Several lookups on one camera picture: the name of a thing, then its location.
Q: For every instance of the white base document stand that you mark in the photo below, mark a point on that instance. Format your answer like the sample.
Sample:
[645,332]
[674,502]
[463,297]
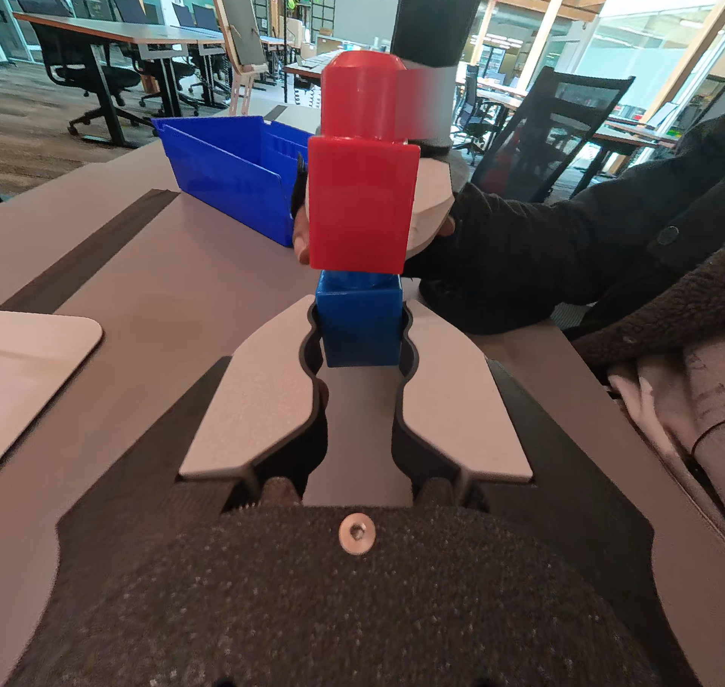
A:
[34,370]

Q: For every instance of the grey sweatshirt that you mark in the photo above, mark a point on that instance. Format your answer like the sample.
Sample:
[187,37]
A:
[679,415]

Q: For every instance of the blue two-stud mega block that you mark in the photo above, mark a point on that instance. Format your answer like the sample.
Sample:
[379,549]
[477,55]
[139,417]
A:
[359,324]

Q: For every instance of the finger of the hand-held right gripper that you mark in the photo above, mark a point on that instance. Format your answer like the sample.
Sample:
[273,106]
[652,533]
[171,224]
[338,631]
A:
[433,205]

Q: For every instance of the red one-stud mega block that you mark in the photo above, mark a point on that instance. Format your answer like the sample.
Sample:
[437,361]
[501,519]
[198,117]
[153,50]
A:
[357,205]

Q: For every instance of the person's right forearm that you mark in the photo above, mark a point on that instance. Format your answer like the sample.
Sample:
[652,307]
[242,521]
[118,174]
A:
[538,251]

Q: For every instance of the blue plastic bin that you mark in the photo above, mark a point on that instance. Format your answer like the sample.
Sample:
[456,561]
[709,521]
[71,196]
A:
[226,172]

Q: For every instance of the black office chair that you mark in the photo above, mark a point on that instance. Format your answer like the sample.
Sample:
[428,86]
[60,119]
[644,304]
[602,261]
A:
[130,5]
[184,14]
[85,70]

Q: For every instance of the wooden board easel stand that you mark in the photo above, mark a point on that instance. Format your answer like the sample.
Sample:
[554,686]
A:
[241,13]

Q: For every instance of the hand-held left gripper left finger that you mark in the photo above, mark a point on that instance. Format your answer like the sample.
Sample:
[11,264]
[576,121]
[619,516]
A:
[255,398]

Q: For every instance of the wooden top office desk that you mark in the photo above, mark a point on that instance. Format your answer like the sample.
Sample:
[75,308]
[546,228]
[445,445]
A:
[113,29]
[628,132]
[306,64]

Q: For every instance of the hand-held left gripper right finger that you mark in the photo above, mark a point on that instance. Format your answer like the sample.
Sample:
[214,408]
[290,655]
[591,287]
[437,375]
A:
[459,409]

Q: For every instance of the dark fleece jacket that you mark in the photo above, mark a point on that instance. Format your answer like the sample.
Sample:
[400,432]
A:
[651,324]

